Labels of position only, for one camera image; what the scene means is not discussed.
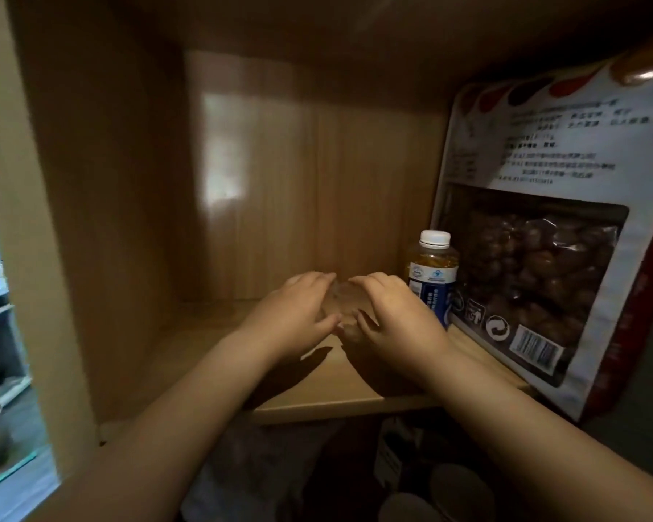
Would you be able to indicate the person's left hand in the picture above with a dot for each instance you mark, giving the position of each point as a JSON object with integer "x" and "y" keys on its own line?
{"x": 285, "y": 320}

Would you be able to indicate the person's right hand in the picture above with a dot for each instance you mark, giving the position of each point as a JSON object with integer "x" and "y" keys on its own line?
{"x": 402, "y": 326}

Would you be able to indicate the person's left thumb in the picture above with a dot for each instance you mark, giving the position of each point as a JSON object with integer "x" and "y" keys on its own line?
{"x": 327, "y": 323}

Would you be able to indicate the person's right thumb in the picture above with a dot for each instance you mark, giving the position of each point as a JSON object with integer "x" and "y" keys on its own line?
{"x": 367, "y": 327}

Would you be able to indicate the clear glass cup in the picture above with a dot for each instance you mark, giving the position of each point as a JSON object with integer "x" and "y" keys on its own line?
{"x": 347, "y": 307}

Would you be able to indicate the person's left forearm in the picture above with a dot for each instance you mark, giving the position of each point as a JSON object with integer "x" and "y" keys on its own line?
{"x": 163, "y": 429}

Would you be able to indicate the person's right forearm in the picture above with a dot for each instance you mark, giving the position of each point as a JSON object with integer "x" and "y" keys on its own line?
{"x": 528, "y": 445}

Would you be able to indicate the wooden shelf board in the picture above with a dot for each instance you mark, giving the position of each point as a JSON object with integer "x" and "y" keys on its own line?
{"x": 326, "y": 383}

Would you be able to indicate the white-capped bottle with blue label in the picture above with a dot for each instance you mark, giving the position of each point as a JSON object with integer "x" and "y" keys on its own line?
{"x": 432, "y": 266}

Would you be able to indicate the dark carton with white label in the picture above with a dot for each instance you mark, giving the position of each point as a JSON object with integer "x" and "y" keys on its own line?
{"x": 392, "y": 456}

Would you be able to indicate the white plastic bag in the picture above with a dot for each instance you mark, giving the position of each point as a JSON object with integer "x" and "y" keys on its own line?
{"x": 261, "y": 467}

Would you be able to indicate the white round lid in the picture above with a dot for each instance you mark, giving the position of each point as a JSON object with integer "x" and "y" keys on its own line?
{"x": 408, "y": 509}
{"x": 460, "y": 492}

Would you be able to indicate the large windowed bag of chestnuts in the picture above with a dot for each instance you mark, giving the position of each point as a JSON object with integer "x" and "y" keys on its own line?
{"x": 549, "y": 211}

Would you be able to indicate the wooden cabinet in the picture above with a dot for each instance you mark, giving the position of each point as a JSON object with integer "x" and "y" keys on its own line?
{"x": 114, "y": 211}

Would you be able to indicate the grey storage rack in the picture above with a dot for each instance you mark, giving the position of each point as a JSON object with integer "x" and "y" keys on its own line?
{"x": 0, "y": 331}

